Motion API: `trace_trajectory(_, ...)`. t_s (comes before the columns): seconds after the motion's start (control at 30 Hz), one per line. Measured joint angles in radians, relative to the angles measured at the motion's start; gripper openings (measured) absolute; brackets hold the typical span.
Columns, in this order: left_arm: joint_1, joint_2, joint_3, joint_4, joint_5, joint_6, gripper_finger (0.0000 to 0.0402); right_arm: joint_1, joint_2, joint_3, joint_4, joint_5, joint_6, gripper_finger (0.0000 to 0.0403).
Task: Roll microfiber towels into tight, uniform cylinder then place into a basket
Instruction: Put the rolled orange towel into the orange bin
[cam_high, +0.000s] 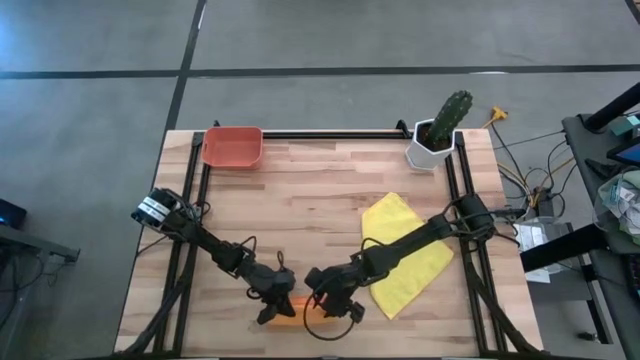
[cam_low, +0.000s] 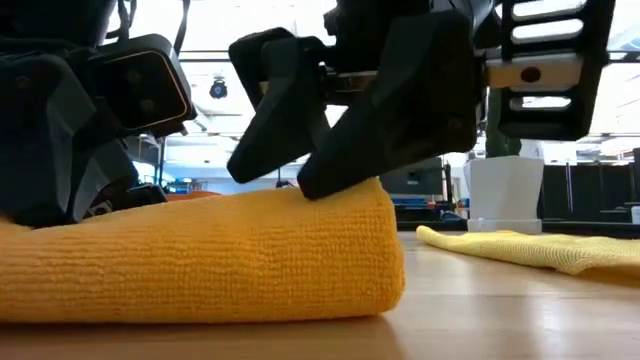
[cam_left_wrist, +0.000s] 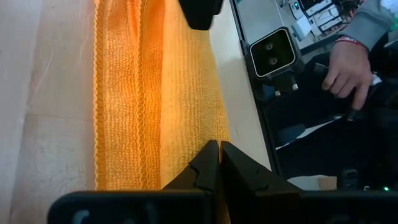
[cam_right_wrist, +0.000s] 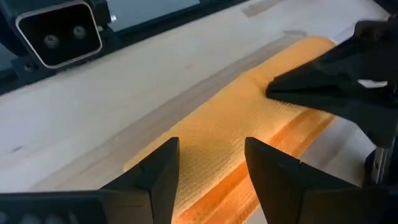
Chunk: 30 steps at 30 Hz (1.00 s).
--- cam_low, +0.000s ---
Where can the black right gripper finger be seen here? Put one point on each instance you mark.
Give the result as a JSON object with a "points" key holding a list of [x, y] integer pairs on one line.
{"points": [[285, 110], [415, 110]]}

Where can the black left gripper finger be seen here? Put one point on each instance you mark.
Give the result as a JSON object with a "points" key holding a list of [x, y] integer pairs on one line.
{"points": [[105, 175], [35, 140]]}

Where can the yellow microfiber towel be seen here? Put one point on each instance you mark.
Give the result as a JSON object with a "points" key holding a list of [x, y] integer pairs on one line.
{"points": [[550, 252]]}

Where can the orange microfiber towel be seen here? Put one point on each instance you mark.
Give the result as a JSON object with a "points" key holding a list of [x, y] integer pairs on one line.
{"points": [[200, 260]]}

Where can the green cactus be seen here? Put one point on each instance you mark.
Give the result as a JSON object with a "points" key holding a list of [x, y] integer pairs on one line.
{"points": [[500, 145]]}

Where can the black computer monitor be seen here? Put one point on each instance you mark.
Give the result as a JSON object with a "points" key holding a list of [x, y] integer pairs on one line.
{"points": [[415, 180]]}

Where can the white hexagonal plant pot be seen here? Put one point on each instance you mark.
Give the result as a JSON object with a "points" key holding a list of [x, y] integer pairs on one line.
{"points": [[505, 195]]}

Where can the black partition panels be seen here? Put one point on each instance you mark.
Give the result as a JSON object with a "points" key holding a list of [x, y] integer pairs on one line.
{"points": [[590, 192]]}

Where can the black ceiling-mounted camera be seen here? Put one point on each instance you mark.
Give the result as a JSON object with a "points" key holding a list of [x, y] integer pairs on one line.
{"points": [[218, 89]]}

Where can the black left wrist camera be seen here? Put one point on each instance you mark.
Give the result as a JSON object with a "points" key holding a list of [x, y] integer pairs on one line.
{"points": [[140, 85]]}

